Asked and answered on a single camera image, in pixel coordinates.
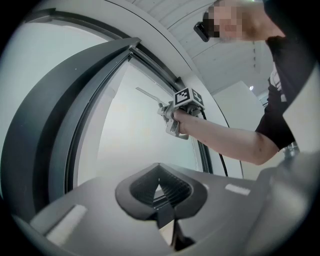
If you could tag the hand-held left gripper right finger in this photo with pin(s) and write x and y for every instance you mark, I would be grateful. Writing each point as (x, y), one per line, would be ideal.
(225, 212)

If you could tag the black head-worn camera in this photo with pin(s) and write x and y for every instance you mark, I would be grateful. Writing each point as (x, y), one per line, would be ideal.
(201, 31)

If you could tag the person's right hand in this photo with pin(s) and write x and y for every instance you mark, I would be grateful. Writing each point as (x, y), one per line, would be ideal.
(182, 121)

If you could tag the person's head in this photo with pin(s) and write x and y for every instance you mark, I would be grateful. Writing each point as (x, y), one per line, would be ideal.
(260, 22)

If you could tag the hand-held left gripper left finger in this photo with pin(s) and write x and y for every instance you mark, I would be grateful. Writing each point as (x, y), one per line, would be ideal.
(100, 212)

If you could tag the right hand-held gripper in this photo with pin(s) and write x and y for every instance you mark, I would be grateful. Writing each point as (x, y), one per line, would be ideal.
(182, 98)

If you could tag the person's black shirt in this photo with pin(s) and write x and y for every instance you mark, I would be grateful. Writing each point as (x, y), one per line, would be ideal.
(292, 57)

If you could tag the person's right forearm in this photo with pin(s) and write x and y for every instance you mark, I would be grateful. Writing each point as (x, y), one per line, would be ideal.
(225, 140)

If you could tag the black window frame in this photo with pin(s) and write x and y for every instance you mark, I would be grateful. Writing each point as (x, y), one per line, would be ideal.
(50, 112)

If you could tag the black roller blind housing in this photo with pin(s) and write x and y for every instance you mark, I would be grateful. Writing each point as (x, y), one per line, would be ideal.
(160, 70)

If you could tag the frosted window glass pane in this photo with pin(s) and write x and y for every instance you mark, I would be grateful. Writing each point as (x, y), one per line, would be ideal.
(137, 130)

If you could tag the wide frosted window pane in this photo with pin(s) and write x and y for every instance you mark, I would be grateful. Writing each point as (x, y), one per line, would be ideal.
(37, 70)

